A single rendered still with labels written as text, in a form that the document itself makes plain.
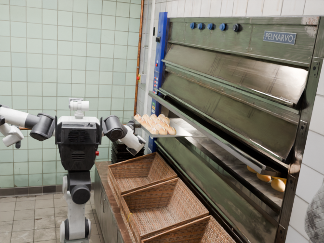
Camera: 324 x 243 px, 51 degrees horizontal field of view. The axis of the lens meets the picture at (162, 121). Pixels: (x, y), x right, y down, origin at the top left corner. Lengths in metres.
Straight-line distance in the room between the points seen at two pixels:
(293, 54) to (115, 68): 2.62
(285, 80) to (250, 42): 0.39
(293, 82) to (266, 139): 0.32
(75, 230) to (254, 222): 1.17
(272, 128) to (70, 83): 2.65
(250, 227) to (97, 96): 2.56
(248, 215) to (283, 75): 0.80
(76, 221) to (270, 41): 1.65
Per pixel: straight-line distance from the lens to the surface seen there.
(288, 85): 1.69
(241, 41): 2.08
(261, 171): 1.62
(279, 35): 1.80
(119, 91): 4.05
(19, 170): 4.24
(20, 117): 2.21
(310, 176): 1.60
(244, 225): 2.04
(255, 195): 1.93
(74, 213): 2.43
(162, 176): 3.08
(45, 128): 2.18
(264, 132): 1.82
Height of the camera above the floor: 1.99
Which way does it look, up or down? 15 degrees down
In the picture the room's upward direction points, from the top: 5 degrees clockwise
